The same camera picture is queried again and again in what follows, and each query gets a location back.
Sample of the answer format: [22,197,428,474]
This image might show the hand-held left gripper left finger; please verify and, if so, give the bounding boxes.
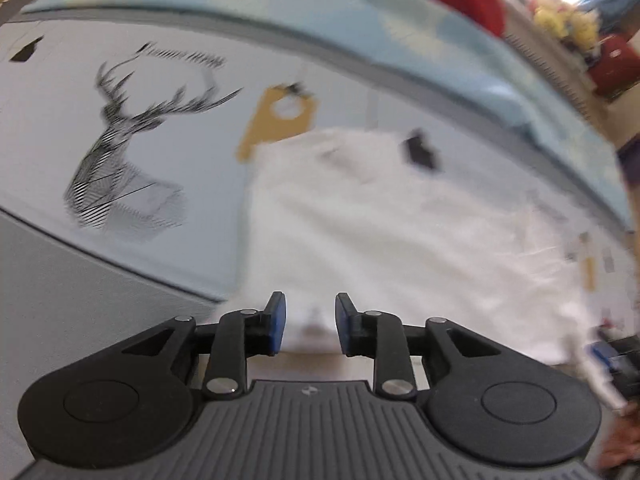
[122,291,288,401]

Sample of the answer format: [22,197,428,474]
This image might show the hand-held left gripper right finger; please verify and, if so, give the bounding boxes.
[335,292,501,401]

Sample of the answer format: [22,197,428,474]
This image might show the white small garment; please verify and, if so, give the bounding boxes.
[220,127,617,397]

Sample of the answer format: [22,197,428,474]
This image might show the person's right hand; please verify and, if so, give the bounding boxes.
[597,409,640,472]

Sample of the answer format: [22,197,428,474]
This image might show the deer print bed sheet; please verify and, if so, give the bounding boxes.
[0,20,640,322]

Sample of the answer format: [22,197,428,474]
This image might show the purple box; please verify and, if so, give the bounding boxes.
[617,135,640,192]

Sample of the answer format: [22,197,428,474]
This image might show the light blue patterned sheet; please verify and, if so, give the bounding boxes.
[22,0,632,232]

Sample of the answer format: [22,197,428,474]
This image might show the yellow plush toy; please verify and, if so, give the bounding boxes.
[532,0,572,37]

